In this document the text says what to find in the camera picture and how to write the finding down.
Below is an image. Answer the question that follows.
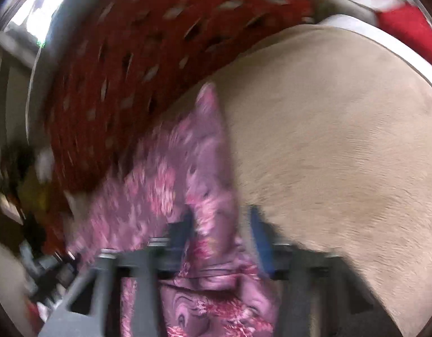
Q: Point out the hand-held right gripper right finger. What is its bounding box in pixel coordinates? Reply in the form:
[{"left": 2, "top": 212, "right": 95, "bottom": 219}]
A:
[{"left": 249, "top": 205, "right": 403, "bottom": 337}]

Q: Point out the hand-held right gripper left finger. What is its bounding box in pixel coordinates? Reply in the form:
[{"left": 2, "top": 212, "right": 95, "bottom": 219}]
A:
[{"left": 38, "top": 212, "right": 196, "bottom": 337}]

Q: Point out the purple floral fleece garment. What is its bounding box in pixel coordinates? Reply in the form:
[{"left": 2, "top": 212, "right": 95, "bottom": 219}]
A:
[{"left": 62, "top": 82, "right": 283, "bottom": 337}]

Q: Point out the beige plush bed cover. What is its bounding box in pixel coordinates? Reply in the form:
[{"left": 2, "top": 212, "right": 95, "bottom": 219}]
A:
[{"left": 160, "top": 24, "right": 432, "bottom": 337}]

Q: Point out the red patterned blanket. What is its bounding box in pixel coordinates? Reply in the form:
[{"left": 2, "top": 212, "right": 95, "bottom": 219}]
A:
[{"left": 44, "top": 0, "right": 315, "bottom": 197}]

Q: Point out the red cloth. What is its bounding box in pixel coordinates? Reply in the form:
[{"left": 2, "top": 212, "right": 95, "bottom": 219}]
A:
[{"left": 375, "top": 2, "right": 432, "bottom": 75}]

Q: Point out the window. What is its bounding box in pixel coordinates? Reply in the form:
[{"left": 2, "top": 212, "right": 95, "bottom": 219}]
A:
[{"left": 10, "top": 0, "right": 74, "bottom": 44}]

